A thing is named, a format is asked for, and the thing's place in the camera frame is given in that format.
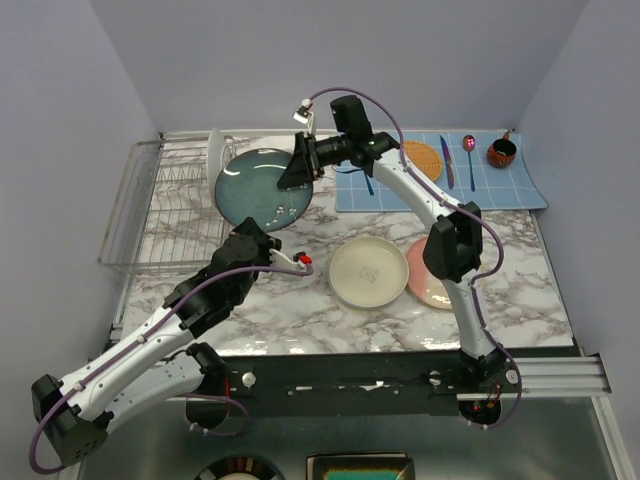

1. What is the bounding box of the woven wicker trivet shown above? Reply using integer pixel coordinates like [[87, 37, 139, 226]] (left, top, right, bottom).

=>
[[403, 140, 443, 182]]

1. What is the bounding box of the round striped object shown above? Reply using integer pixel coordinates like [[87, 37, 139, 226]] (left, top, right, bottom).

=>
[[194, 455, 285, 480]]

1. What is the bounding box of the pink and cream plate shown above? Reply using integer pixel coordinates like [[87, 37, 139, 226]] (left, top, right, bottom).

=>
[[406, 237, 452, 311]]

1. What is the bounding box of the wire dish rack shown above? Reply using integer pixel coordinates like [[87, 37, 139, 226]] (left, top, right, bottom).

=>
[[98, 132, 231, 274]]

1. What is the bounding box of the dark rectangular tray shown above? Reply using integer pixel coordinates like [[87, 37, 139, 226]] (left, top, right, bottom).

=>
[[306, 452, 416, 480]]

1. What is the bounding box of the black mounting base bar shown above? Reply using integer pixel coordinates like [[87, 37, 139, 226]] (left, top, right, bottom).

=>
[[163, 345, 521, 418]]

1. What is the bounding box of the brown ceramic cup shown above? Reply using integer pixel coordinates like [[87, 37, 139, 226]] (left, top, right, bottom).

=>
[[486, 132, 517, 169]]

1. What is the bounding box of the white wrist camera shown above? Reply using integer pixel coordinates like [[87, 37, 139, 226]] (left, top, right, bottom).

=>
[[269, 248, 312, 271], [292, 98, 316, 136]]

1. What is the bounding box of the cream white plate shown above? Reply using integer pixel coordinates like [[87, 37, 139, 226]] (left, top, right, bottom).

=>
[[328, 236, 409, 293]]

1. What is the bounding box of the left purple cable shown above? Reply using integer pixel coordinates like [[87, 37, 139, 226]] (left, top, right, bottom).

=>
[[27, 263, 315, 474]]

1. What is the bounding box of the aluminium extrusion rail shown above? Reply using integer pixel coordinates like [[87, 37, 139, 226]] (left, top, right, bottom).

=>
[[79, 355, 613, 402]]

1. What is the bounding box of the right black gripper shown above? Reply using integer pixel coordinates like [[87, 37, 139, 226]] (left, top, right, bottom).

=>
[[275, 133, 349, 191]]

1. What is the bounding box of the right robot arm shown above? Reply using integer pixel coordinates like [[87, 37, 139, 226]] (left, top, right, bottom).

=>
[[277, 95, 509, 392]]

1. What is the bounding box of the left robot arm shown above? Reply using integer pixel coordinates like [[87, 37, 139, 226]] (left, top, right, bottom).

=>
[[28, 218, 309, 475]]

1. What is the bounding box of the blue metal fork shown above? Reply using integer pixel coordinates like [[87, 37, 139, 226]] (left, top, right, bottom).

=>
[[363, 172, 375, 196]]

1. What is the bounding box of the blue tiled placemat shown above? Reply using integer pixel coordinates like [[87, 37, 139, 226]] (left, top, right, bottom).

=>
[[335, 130, 547, 213]]

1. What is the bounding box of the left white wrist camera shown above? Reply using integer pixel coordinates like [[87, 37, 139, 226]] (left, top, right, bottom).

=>
[[269, 248, 312, 271]]

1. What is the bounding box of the iridescent table knife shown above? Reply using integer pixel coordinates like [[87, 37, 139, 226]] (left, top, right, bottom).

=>
[[439, 135, 455, 189]]

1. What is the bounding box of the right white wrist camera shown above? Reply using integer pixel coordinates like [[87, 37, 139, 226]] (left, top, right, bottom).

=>
[[292, 98, 316, 136]]

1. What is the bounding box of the iridescent spoon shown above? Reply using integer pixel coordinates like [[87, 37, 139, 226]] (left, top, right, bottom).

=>
[[462, 134, 476, 192]]

